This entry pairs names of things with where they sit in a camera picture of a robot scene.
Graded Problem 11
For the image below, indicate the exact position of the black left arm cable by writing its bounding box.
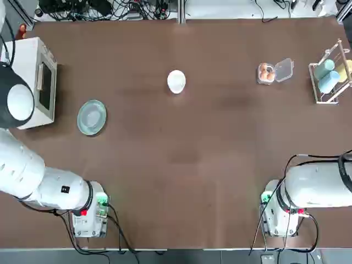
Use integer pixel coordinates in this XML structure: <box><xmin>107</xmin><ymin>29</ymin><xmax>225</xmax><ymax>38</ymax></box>
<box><xmin>0</xmin><ymin>15</ymin><xmax>15</xmax><ymax>67</ymax></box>

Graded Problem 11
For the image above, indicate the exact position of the black base cable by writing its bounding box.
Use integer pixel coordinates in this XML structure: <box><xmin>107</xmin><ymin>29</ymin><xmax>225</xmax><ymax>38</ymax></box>
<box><xmin>298</xmin><ymin>213</ymin><xmax>320</xmax><ymax>254</ymax></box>
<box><xmin>106</xmin><ymin>202</ymin><xmax>140</xmax><ymax>264</ymax></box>
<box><xmin>249</xmin><ymin>180</ymin><xmax>284</xmax><ymax>256</ymax></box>
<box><xmin>53</xmin><ymin>210</ymin><xmax>111</xmax><ymax>264</ymax></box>

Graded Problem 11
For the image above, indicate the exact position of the pale yellow cup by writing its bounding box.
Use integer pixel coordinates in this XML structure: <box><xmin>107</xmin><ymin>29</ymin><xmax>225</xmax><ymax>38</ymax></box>
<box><xmin>337</xmin><ymin>59</ymin><xmax>352</xmax><ymax>83</ymax></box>

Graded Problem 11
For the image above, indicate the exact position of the white bowl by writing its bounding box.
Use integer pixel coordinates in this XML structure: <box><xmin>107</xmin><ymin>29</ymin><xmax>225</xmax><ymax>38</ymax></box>
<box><xmin>167</xmin><ymin>69</ymin><xmax>186</xmax><ymax>95</ymax></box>

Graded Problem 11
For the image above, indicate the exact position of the aluminium frame rail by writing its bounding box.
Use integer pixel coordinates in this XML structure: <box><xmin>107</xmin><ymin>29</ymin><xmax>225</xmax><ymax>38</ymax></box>
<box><xmin>337</xmin><ymin>0</ymin><xmax>352</xmax><ymax>23</ymax></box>

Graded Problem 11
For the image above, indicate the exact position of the pale green cup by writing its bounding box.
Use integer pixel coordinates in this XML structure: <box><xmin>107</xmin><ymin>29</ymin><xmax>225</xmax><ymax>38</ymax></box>
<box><xmin>314</xmin><ymin>59</ymin><xmax>336</xmax><ymax>78</ymax></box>

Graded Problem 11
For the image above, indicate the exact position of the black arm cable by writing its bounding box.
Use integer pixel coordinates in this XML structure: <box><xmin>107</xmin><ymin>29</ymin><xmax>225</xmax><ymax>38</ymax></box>
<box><xmin>283</xmin><ymin>150</ymin><xmax>352</xmax><ymax>190</ymax></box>
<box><xmin>0</xmin><ymin>15</ymin><xmax>15</xmax><ymax>67</ymax></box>

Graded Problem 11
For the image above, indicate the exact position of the black left base cable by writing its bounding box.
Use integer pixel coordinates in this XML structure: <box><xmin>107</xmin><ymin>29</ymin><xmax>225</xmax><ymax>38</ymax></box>
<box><xmin>106</xmin><ymin>202</ymin><xmax>140</xmax><ymax>264</ymax></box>
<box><xmin>53</xmin><ymin>210</ymin><xmax>111</xmax><ymax>264</ymax></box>

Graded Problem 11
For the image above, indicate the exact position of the pale blue cup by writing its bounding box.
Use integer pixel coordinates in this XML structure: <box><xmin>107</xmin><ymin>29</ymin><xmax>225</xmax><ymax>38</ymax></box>
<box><xmin>318</xmin><ymin>70</ymin><xmax>340</xmax><ymax>94</ymax></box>

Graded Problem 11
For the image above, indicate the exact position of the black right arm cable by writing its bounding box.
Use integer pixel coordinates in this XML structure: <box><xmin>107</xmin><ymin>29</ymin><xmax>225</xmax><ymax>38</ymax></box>
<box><xmin>283</xmin><ymin>150</ymin><xmax>352</xmax><ymax>190</ymax></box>

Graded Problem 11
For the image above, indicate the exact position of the black right base cable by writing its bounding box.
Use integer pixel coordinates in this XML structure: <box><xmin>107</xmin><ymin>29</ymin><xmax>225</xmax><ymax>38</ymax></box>
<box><xmin>249</xmin><ymin>180</ymin><xmax>284</xmax><ymax>256</ymax></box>
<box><xmin>298</xmin><ymin>213</ymin><xmax>320</xmax><ymax>254</ymax></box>

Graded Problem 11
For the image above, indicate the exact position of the white toaster oven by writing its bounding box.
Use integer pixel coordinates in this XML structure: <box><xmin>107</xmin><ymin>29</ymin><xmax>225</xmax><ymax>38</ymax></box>
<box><xmin>0</xmin><ymin>37</ymin><xmax>58</xmax><ymax>130</ymax></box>

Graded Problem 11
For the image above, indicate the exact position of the clear plastic egg carton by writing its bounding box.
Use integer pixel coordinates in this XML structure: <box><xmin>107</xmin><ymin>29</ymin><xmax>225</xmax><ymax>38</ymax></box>
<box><xmin>257</xmin><ymin>57</ymin><xmax>295</xmax><ymax>85</ymax></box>

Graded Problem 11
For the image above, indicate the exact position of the pale green plate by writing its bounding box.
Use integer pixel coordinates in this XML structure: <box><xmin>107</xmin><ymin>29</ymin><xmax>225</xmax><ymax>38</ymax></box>
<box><xmin>76</xmin><ymin>99</ymin><xmax>107</xmax><ymax>137</ymax></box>

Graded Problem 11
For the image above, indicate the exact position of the black electronics box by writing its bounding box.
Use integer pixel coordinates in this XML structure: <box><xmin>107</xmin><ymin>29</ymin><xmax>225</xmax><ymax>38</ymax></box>
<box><xmin>40</xmin><ymin>0</ymin><xmax>83</xmax><ymax>14</ymax></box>

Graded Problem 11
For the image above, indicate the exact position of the aluminium frame post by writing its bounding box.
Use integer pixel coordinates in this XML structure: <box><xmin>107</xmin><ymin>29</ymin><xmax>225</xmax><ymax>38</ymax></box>
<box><xmin>177</xmin><ymin>0</ymin><xmax>186</xmax><ymax>25</ymax></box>

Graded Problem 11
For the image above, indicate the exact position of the black adapter cable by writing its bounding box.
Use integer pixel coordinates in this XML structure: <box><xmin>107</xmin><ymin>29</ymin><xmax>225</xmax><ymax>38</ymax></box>
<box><xmin>254</xmin><ymin>0</ymin><xmax>278</xmax><ymax>23</ymax></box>

